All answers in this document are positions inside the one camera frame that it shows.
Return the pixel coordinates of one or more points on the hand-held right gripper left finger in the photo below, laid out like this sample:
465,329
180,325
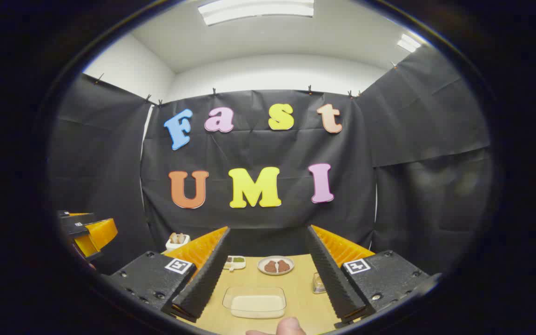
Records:
207,274

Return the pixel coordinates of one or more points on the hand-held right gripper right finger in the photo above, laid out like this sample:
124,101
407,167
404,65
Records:
331,274

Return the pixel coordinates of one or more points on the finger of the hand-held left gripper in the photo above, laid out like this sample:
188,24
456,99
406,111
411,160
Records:
98,235
78,217

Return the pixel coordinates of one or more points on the white divided bean dish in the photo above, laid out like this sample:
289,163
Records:
234,263

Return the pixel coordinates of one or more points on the clear plastic tray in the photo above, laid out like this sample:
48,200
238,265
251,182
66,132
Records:
231,298

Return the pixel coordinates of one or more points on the white toaster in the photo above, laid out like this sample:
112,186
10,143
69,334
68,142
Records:
177,245

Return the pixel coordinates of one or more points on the brown meat piece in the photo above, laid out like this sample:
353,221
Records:
271,267
284,266

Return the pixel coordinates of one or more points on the white round plate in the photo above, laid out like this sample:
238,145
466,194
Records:
276,258

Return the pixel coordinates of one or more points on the black backdrop cloth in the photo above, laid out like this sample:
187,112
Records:
258,228

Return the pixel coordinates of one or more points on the small ceiling light panel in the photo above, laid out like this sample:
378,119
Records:
409,43

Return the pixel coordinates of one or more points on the long ceiling light panel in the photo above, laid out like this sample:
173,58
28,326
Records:
256,11

